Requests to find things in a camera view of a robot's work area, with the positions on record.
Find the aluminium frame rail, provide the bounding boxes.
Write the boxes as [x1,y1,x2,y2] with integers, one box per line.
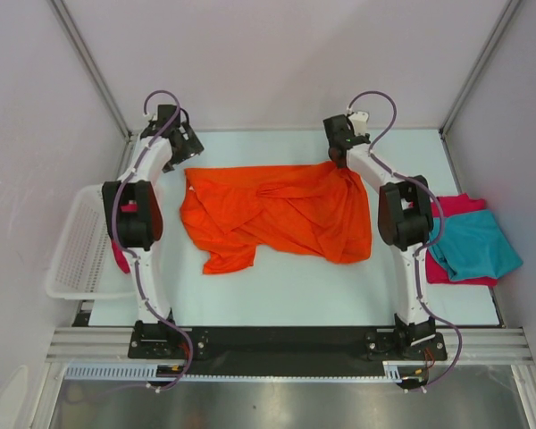
[46,327,533,366]

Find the crimson t-shirt in basket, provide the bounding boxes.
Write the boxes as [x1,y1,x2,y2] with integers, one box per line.
[111,240,130,274]

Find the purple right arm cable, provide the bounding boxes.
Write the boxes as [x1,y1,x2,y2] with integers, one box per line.
[347,90,465,394]

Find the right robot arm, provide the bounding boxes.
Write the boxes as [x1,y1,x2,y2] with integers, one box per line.
[322,112,436,358]

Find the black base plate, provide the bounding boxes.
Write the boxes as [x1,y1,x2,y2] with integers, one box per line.
[128,322,448,378]

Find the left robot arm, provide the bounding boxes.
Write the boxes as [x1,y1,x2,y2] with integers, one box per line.
[102,103,204,325]

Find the white cable duct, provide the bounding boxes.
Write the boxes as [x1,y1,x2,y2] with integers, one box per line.
[64,360,430,384]

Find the folded crimson t-shirt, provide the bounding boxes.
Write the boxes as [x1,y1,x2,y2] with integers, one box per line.
[425,193,498,288]

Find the white plastic basket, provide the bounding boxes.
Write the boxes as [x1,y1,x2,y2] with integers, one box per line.
[45,184,134,300]

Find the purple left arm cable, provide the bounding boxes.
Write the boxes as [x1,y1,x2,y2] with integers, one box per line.
[108,89,194,394]

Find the orange t-shirt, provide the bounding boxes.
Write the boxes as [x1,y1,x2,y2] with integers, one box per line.
[180,161,373,275]

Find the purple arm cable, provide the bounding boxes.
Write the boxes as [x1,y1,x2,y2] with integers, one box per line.
[347,90,465,394]
[108,89,194,394]

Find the folded teal t-shirt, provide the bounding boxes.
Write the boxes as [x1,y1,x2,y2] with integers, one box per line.
[428,209,523,282]

